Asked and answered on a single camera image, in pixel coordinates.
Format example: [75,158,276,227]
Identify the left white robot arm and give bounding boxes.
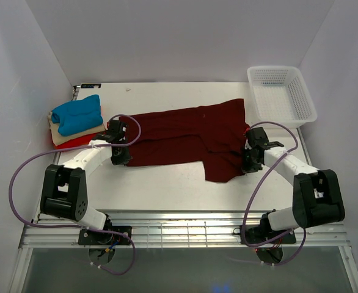
[40,119,131,244]

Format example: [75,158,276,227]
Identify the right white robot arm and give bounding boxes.
[242,127,345,244]

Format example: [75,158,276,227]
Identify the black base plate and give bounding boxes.
[78,226,133,246]
[232,225,296,245]

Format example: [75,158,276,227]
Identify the white plastic basket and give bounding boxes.
[247,66,318,128]

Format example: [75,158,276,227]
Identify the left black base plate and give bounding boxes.
[78,226,133,246]

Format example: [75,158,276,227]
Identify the aluminium rail frame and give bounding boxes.
[18,82,358,292]

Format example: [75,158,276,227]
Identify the blue folded t shirt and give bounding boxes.
[51,95,103,136]

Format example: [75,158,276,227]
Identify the beige folded t shirt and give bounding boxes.
[48,112,106,149]

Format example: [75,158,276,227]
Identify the dark red t shirt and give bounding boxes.
[120,98,249,183]

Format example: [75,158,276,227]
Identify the red-orange folded t shirt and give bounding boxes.
[51,128,104,149]

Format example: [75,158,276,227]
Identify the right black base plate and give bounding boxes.
[232,225,296,245]

